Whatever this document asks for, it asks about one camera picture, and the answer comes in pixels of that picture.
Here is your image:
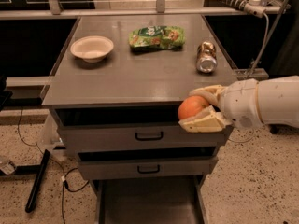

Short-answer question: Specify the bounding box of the grey drawer cabinet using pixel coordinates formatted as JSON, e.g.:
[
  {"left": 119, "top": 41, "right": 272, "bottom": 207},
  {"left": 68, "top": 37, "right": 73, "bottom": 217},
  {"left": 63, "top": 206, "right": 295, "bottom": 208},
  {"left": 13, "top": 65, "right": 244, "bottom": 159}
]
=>
[{"left": 41, "top": 14, "right": 249, "bottom": 224}]

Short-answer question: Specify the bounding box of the orange fruit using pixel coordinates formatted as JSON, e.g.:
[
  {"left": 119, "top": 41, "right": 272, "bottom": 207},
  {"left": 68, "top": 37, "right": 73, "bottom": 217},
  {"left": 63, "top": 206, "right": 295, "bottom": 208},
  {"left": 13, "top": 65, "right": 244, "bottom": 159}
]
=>
[{"left": 178, "top": 96, "right": 210, "bottom": 119}]

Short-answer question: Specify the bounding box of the white cable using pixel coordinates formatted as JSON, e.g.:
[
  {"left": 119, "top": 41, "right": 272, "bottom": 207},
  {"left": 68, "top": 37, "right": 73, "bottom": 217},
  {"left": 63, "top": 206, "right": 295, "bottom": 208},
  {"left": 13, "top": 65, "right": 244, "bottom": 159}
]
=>
[{"left": 228, "top": 12, "right": 271, "bottom": 144}]

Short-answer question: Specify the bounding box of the grey drawer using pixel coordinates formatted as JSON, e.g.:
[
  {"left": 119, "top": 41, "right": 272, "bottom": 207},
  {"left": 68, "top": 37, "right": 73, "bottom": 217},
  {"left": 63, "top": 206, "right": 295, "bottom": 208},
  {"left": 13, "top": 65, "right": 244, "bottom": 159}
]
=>
[
  {"left": 94, "top": 176, "right": 208, "bottom": 224},
  {"left": 78, "top": 147, "right": 218, "bottom": 180},
  {"left": 56, "top": 104, "right": 232, "bottom": 152}
]

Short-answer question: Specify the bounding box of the grey middle drawer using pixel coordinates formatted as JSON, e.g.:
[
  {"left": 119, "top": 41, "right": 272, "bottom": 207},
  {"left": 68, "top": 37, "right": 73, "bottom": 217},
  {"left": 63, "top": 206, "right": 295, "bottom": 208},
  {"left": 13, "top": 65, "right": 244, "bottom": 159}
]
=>
[{"left": 78, "top": 147, "right": 218, "bottom": 180}]

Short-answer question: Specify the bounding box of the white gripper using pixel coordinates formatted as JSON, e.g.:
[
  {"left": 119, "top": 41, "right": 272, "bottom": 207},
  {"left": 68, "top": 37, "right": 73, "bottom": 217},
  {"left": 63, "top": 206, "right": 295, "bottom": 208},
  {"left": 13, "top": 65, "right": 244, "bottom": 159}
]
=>
[{"left": 178, "top": 79, "right": 263, "bottom": 133}]

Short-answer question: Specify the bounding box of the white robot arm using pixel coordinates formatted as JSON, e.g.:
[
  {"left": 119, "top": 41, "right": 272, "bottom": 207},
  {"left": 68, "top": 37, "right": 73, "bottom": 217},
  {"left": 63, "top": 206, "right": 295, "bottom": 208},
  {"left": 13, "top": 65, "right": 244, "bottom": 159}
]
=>
[{"left": 179, "top": 76, "right": 299, "bottom": 133}]

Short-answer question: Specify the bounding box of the grey bottom drawer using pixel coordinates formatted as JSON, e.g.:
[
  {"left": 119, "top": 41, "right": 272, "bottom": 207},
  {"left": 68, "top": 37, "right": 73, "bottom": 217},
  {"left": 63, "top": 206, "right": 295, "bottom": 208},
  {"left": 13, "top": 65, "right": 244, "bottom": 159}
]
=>
[{"left": 94, "top": 176, "right": 208, "bottom": 224}]

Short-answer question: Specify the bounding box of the white paper bowl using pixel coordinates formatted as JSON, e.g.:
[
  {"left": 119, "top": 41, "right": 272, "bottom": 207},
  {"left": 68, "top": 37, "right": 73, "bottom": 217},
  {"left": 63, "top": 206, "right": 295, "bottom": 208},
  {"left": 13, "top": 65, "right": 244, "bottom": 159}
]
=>
[{"left": 70, "top": 35, "right": 114, "bottom": 63}]

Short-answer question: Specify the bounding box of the black floor cable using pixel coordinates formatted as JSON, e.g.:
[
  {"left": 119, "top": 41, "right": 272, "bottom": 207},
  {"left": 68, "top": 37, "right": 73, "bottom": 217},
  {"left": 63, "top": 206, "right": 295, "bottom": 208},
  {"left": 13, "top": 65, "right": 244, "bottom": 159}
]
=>
[{"left": 17, "top": 107, "right": 91, "bottom": 224}]

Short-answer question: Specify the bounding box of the crushed metal can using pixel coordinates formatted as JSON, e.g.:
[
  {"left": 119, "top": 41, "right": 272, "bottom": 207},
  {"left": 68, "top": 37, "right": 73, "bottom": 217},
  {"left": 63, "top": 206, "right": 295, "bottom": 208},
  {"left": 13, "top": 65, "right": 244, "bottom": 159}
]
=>
[{"left": 196, "top": 41, "right": 217, "bottom": 74}]

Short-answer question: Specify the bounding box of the green chip bag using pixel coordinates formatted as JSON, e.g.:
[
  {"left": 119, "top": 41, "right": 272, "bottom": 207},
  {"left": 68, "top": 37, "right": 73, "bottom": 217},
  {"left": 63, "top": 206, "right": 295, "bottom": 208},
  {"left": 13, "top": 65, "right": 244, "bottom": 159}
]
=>
[{"left": 128, "top": 26, "right": 185, "bottom": 50}]

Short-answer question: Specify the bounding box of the black metal bar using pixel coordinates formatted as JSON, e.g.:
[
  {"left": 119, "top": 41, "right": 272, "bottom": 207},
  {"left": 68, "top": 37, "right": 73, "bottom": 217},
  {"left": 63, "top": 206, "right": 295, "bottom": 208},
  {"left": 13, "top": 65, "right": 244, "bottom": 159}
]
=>
[{"left": 25, "top": 150, "right": 50, "bottom": 213}]

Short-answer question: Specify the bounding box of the grey top drawer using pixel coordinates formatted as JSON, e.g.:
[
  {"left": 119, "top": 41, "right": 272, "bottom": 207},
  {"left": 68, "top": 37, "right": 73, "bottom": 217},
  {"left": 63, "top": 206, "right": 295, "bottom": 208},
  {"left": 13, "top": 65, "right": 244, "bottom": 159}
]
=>
[{"left": 56, "top": 104, "right": 232, "bottom": 152}]

